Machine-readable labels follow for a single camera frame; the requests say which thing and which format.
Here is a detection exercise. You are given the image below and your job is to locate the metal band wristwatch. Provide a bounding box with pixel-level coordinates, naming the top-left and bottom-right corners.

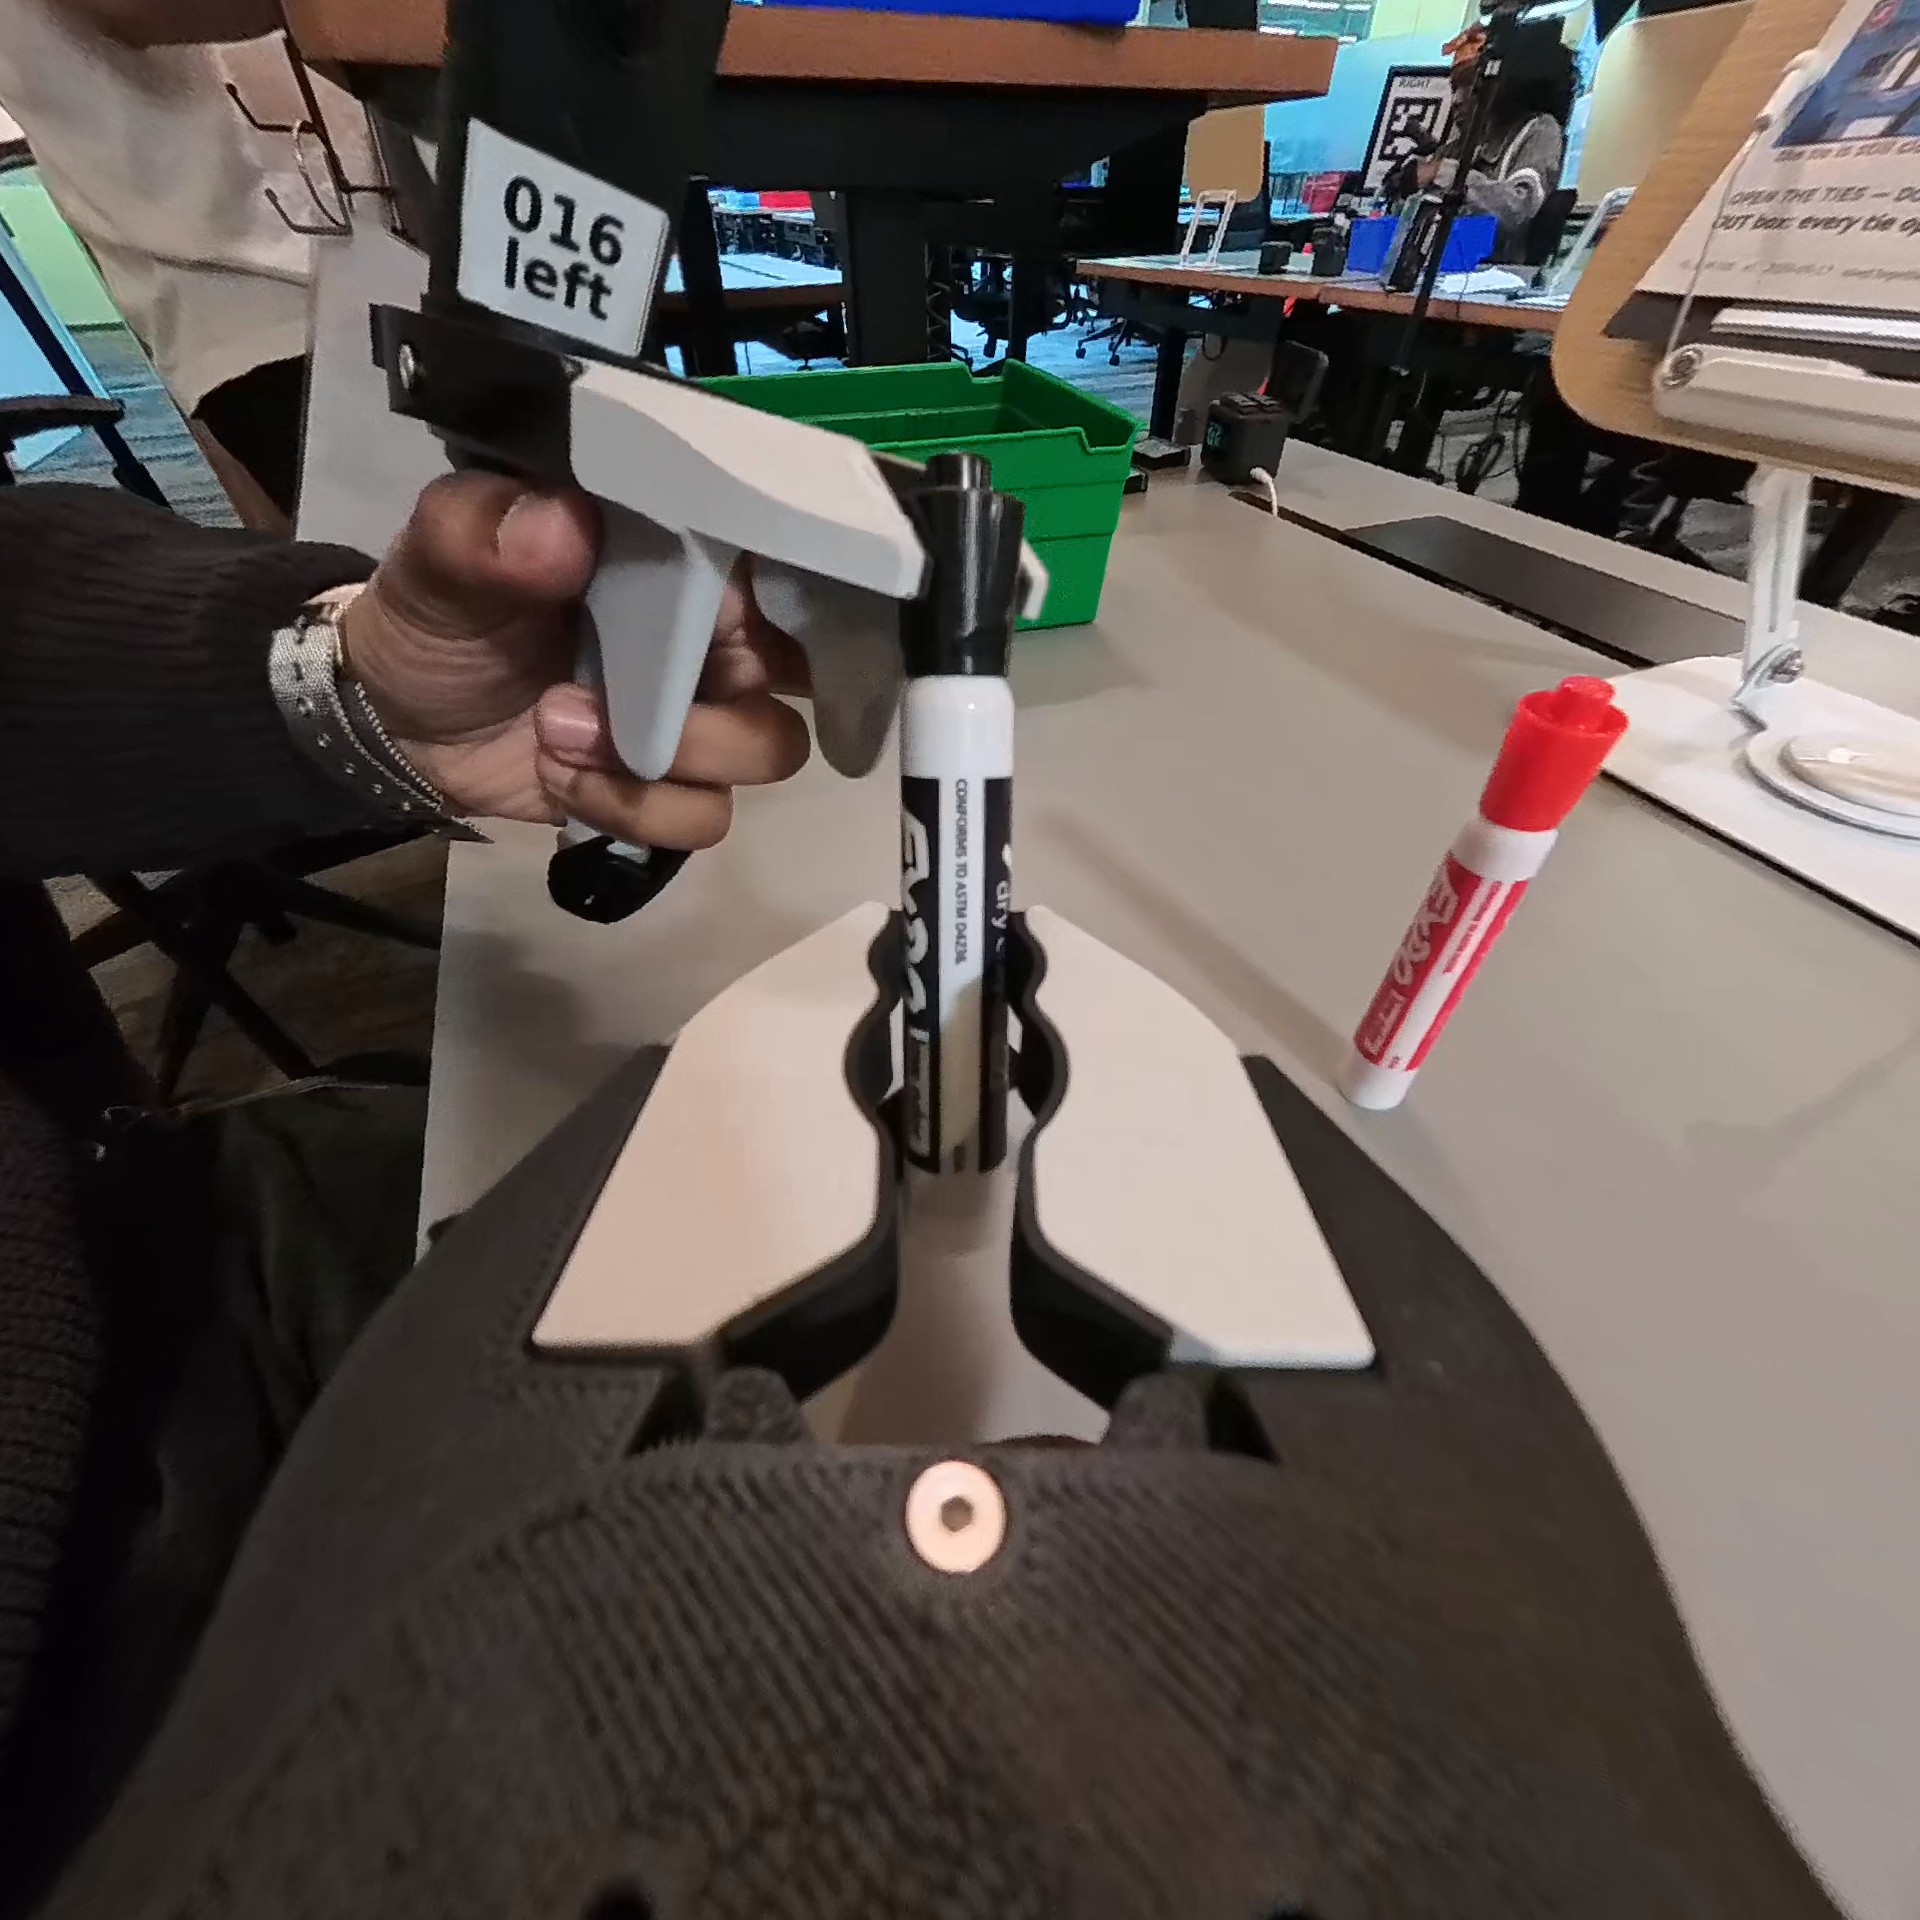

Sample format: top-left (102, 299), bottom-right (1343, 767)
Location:
top-left (268, 590), bottom-right (486, 841)

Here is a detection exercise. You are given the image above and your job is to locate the black dry erase marker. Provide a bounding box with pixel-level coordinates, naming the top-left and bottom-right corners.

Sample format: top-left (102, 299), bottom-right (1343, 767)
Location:
top-left (896, 452), bottom-right (1049, 1179)

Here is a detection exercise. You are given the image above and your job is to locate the red dry erase marker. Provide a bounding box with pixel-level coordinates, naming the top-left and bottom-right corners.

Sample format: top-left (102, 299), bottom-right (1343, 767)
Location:
top-left (1336, 674), bottom-right (1633, 1113)

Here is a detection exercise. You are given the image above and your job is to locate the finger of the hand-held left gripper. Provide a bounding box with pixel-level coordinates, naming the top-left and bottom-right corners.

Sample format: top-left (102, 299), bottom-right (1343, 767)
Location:
top-left (748, 575), bottom-right (912, 785)
top-left (570, 364), bottom-right (935, 785)

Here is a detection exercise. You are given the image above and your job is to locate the white tablet stand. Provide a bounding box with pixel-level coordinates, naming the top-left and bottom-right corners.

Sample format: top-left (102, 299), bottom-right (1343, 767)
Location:
top-left (1594, 306), bottom-right (1920, 946)

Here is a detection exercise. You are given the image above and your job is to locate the long wooden-top desk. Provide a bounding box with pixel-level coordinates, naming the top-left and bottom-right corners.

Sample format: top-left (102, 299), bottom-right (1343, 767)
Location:
top-left (1075, 252), bottom-right (1576, 452)

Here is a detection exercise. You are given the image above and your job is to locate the wooden clipboard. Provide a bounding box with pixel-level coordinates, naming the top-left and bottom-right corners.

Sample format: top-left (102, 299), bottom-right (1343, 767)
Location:
top-left (1551, 0), bottom-right (1920, 500)

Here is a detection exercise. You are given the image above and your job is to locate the black desk pad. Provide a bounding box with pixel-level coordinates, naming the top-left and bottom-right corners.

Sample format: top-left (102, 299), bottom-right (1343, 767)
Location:
top-left (1340, 513), bottom-right (1748, 670)

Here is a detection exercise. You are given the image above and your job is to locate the black charging dock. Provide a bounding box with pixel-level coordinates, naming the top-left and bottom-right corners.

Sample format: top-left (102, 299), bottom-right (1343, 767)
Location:
top-left (1206, 391), bottom-right (1292, 487)

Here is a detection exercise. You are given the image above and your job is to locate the large framed tag sign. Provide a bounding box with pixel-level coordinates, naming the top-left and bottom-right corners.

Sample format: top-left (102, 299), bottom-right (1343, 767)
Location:
top-left (1362, 65), bottom-right (1460, 185)

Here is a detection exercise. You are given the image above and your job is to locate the printed instruction sheet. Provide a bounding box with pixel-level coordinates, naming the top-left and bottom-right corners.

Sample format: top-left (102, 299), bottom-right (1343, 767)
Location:
top-left (1603, 0), bottom-right (1920, 345)

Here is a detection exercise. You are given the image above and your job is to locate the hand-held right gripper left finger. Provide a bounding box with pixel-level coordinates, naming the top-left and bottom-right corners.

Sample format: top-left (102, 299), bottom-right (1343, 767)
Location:
top-left (534, 896), bottom-right (906, 1375)

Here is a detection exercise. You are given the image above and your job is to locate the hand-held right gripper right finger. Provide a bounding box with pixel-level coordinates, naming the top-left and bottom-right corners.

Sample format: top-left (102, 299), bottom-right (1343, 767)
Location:
top-left (1008, 903), bottom-right (1379, 1377)

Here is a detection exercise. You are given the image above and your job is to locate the green plastic bin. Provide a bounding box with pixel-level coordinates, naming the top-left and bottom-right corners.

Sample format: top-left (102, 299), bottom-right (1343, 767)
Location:
top-left (696, 356), bottom-right (1144, 634)

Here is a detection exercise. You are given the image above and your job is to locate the black office chair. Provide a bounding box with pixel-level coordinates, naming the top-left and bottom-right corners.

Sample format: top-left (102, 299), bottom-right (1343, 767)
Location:
top-left (42, 831), bottom-right (449, 1104)

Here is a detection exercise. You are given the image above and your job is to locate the blue storage bin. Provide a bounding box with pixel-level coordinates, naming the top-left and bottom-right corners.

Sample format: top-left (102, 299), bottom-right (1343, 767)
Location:
top-left (1343, 211), bottom-right (1503, 282)

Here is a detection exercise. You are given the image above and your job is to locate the person's left hand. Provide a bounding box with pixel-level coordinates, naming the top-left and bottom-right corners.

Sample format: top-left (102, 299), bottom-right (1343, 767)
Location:
top-left (344, 470), bottom-right (816, 857)

